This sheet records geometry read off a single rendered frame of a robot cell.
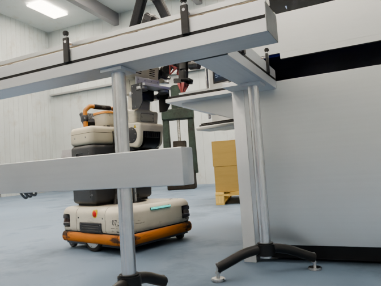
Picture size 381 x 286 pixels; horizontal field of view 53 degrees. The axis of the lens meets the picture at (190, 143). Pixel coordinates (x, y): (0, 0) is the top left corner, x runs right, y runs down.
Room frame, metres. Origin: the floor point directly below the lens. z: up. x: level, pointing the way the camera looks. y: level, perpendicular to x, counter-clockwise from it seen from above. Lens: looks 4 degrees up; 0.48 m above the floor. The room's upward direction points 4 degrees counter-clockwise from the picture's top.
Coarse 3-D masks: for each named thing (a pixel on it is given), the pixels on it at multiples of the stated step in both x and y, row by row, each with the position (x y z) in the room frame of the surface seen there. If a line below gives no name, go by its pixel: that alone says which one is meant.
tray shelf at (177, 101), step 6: (222, 90) 1.97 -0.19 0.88; (186, 96) 2.06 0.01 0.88; (192, 96) 2.04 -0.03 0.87; (198, 96) 2.03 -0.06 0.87; (204, 96) 2.01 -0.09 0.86; (210, 96) 2.02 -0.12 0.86; (216, 96) 2.03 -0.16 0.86; (222, 96) 2.04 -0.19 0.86; (168, 102) 2.11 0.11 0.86; (174, 102) 2.12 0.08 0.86; (180, 102) 2.13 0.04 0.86; (186, 102) 2.14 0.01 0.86; (192, 108) 2.38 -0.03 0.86; (210, 114) 2.69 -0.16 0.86
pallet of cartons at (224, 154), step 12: (216, 144) 4.94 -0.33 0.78; (228, 144) 4.90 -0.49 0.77; (216, 156) 4.94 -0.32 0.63; (228, 156) 4.91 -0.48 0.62; (216, 168) 4.95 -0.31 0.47; (228, 168) 4.91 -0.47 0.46; (216, 180) 4.95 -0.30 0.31; (228, 180) 4.91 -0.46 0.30; (216, 192) 4.93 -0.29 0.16; (228, 192) 5.49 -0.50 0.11; (216, 204) 4.91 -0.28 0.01
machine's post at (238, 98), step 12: (240, 96) 1.91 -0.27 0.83; (240, 108) 1.91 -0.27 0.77; (240, 120) 1.92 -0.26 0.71; (240, 132) 1.92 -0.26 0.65; (240, 144) 1.92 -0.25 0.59; (240, 156) 1.92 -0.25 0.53; (240, 168) 1.92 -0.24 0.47; (240, 180) 1.93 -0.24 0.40; (240, 192) 1.93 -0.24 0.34; (240, 204) 1.93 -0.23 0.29; (252, 216) 1.90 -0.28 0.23; (252, 228) 1.91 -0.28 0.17; (252, 240) 1.91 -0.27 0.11
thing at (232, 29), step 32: (64, 32) 1.32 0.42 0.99; (128, 32) 1.25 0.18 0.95; (160, 32) 1.16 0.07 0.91; (192, 32) 1.11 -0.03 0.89; (224, 32) 1.07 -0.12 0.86; (256, 32) 1.03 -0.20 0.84; (0, 64) 1.52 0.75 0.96; (32, 64) 1.41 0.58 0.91; (64, 64) 1.34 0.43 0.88; (96, 64) 1.27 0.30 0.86; (128, 64) 1.25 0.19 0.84; (160, 64) 1.28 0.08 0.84; (0, 96) 1.61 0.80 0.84
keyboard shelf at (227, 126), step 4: (216, 124) 2.84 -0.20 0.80; (220, 124) 2.81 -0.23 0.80; (224, 124) 2.79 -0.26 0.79; (228, 124) 2.77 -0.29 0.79; (232, 124) 2.75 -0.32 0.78; (196, 128) 2.94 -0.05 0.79; (200, 128) 2.92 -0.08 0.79; (204, 128) 2.90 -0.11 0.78; (208, 128) 2.88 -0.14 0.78; (212, 128) 2.86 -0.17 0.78; (216, 128) 2.87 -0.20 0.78; (220, 128) 2.89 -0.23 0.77; (224, 128) 2.91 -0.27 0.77; (228, 128) 2.93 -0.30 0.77; (232, 128) 2.95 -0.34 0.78
